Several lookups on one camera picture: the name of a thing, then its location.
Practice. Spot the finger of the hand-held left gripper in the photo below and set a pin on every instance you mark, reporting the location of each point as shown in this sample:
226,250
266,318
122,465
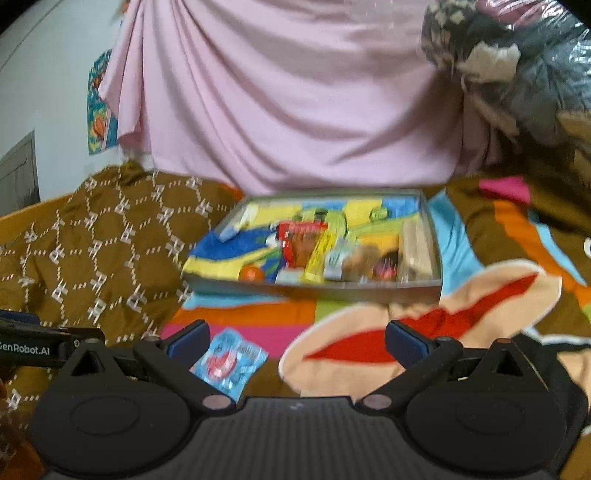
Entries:
85,336

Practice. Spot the brown snack packet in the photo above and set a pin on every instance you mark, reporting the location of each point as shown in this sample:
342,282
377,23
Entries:
364,261

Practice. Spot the white rice cracker packet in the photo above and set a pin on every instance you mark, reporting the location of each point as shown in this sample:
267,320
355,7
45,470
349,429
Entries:
415,249

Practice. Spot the wall poster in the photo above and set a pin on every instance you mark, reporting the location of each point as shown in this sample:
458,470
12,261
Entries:
99,106

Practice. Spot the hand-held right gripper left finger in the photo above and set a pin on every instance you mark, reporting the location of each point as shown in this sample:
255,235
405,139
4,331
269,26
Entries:
189,340

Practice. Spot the red quail egg packet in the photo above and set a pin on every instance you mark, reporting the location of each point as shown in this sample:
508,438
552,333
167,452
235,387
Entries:
385,269

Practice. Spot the green yellow snack packet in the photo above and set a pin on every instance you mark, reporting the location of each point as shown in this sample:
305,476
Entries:
323,251

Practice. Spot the grey wall panel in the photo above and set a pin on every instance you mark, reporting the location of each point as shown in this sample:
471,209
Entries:
19,175

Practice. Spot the pink cloth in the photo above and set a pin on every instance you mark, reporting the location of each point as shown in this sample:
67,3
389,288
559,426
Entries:
286,101

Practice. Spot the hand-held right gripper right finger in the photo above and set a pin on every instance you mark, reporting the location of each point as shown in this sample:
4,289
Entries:
406,342

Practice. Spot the clear pastry packet green label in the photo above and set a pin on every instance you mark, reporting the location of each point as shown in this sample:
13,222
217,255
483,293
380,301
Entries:
337,261

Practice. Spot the colourful printed blanket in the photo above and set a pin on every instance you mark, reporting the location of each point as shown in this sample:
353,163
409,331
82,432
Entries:
517,258

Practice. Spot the brown patterned quilt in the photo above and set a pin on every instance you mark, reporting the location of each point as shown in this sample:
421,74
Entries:
92,249

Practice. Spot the grey shallow box colourful lining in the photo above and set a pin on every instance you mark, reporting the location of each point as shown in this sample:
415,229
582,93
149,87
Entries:
351,291

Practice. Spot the clear plastic bag dark cloth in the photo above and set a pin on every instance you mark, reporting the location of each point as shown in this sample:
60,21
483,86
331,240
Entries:
517,55

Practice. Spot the light blue snack packet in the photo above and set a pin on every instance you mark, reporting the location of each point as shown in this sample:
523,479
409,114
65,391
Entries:
231,362

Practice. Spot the red spicy tofu packet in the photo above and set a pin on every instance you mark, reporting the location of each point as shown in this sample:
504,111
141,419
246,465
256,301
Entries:
300,244

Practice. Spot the orange mandarin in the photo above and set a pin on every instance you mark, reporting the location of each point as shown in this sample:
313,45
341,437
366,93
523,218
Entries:
252,273

